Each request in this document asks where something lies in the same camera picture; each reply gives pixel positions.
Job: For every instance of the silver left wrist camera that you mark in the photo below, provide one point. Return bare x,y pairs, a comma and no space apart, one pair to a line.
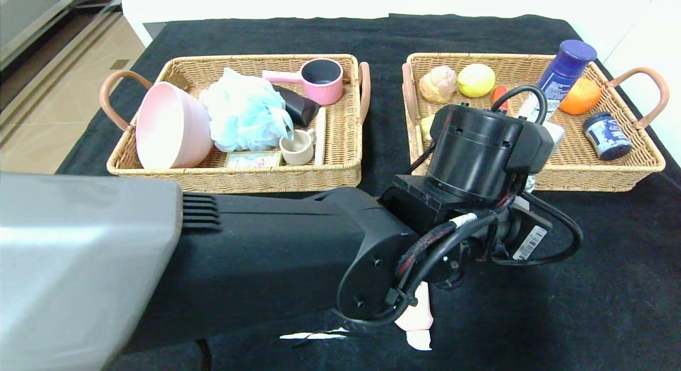
554,137

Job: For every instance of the pink toy saucepan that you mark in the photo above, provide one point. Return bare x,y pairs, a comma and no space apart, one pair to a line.
324,94

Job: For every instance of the wicker basket with utensils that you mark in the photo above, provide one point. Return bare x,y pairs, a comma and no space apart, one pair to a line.
239,179

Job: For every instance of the yellow lemon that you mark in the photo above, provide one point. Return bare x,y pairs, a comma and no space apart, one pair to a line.
476,81

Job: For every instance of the orange sausage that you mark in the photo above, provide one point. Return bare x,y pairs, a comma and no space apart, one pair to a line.
499,93

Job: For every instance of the long white scrap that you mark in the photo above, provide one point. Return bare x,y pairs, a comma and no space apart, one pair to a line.
314,336

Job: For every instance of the brass floor socket plate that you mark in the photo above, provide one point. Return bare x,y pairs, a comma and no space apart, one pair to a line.
118,64

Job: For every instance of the orange fruit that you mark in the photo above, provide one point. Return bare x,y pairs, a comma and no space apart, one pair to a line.
582,99

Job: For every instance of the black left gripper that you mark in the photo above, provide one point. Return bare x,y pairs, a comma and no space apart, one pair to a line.
536,240

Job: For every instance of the yellow cake slice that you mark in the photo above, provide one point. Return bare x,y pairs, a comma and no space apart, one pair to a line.
425,127

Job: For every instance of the wicker basket with food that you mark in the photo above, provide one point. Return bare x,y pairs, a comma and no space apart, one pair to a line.
585,168

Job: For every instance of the blue capped spray can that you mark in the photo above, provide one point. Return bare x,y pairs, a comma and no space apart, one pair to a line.
564,67

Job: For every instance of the black glasses case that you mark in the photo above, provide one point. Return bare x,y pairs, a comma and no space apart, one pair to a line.
300,110

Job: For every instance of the pink lotion tube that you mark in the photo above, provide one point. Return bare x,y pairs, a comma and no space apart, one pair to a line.
417,315

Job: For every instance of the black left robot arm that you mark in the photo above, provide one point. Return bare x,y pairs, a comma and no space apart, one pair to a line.
266,254

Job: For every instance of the pink bowl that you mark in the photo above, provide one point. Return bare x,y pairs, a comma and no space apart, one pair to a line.
170,126

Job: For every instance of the light blue bath pouf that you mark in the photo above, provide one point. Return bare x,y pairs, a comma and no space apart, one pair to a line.
245,110

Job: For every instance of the beige stick utensil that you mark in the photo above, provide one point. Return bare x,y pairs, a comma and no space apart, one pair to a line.
321,131

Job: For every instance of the small beige cup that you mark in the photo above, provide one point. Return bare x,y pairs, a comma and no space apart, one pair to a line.
295,150

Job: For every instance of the grey metal ledge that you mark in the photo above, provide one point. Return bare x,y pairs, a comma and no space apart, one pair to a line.
32,19

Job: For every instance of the dark blue jar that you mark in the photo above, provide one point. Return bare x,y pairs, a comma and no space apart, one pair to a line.
606,137

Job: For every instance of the pinkish brown bread toy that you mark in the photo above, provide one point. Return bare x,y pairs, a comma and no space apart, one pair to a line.
439,83

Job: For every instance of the small card box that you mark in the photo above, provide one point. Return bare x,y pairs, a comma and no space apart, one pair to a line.
252,160

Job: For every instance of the black table cloth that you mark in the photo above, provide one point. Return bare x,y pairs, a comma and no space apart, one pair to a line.
612,286

